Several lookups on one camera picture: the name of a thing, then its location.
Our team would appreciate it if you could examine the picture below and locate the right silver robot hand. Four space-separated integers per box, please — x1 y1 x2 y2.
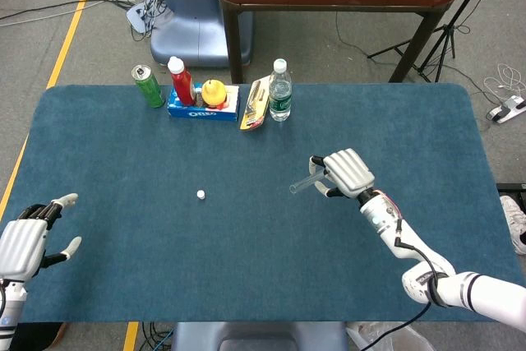
308 148 376 200

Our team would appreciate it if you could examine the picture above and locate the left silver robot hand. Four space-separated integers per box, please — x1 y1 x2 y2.
0 192 82 282

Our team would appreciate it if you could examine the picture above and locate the clear glass test tube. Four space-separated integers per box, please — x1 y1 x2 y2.
288 173 325 196

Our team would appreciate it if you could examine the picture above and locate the clear plastic water bottle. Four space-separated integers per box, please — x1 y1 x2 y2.
268 58 293 122

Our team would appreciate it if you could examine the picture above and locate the blue carpet table mat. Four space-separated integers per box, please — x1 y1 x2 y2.
0 83 526 323

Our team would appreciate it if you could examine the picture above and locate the yellow blister tool pack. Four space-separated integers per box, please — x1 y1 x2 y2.
239 75 272 132

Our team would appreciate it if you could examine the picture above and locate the yellow toy pear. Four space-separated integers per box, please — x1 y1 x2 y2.
201 78 228 106

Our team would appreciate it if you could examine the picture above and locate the blue Oreo cookie box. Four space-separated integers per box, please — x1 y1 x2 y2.
166 82 241 122

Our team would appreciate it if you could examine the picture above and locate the clear plastic bag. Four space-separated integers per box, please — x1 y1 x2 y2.
344 321 436 351

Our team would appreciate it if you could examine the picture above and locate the white power strip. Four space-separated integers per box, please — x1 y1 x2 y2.
487 95 526 124

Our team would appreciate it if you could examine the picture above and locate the black tripod stand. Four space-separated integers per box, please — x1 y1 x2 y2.
367 0 510 83

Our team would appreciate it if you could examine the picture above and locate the white sneaker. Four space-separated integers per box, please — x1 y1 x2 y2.
499 195 526 256

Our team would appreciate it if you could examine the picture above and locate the red ketchup squeeze bottle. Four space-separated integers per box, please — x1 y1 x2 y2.
166 56 197 107

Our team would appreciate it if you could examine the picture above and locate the grey-blue robot torso base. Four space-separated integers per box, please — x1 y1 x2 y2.
170 321 350 351

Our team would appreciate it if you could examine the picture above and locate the green soda can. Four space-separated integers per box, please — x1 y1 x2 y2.
131 64 166 109

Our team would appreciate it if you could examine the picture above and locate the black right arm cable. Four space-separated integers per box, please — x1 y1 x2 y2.
361 219 449 351

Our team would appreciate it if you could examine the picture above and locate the white floor cable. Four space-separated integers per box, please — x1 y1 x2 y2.
483 62 526 99

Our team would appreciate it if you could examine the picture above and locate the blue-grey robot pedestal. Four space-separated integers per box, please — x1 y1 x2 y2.
150 0 252 69

